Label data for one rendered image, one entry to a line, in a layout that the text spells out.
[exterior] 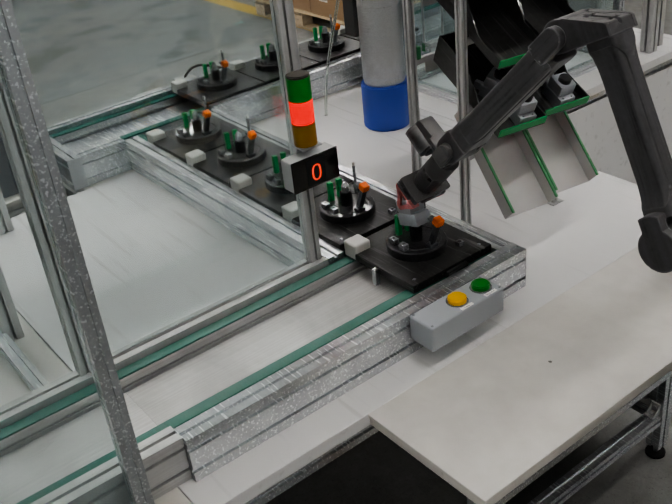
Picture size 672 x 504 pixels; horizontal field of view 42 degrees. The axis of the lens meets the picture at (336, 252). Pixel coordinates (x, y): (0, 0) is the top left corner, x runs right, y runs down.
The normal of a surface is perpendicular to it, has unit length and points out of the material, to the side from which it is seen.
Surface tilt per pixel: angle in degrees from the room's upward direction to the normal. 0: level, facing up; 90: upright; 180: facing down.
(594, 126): 90
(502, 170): 45
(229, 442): 90
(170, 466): 90
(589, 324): 0
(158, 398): 0
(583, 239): 0
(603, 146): 90
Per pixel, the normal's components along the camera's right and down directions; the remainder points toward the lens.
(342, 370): 0.62, 0.35
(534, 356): -0.10, -0.85
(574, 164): 0.26, -0.31
